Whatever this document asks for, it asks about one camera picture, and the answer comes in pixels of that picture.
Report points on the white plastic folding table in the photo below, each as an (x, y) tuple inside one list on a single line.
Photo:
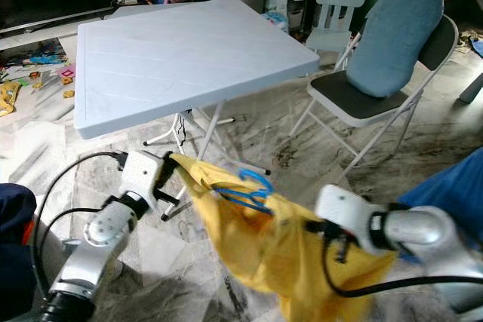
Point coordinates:
[(181, 58)]

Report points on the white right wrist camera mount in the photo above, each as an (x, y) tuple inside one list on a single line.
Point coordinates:
[(343, 213)]

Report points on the pink flat toy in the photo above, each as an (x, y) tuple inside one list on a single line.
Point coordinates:
[(66, 75)]

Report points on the round cartoon print toy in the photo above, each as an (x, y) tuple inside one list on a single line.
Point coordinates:
[(275, 19)]

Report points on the yellow garment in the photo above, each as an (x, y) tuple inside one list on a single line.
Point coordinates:
[(272, 254)]

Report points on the blue plastic hanger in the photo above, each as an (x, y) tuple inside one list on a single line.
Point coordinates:
[(256, 179)]

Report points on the blue fabric cushion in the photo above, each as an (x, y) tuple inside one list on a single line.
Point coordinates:
[(392, 35)]

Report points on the grey folding chair white frame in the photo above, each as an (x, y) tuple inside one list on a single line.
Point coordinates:
[(347, 99)]

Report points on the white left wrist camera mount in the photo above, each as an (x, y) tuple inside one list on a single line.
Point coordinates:
[(142, 177)]

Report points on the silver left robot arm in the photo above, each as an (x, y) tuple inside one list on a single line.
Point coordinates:
[(98, 254)]

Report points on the pale blue child table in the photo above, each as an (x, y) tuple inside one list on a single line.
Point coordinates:
[(136, 10)]

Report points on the yellow printed bag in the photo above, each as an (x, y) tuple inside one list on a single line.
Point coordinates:
[(9, 96)]

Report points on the white television bench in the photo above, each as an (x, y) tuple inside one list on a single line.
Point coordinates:
[(30, 39)]

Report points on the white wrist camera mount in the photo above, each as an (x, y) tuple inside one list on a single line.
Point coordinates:
[(343, 213), (142, 177)]

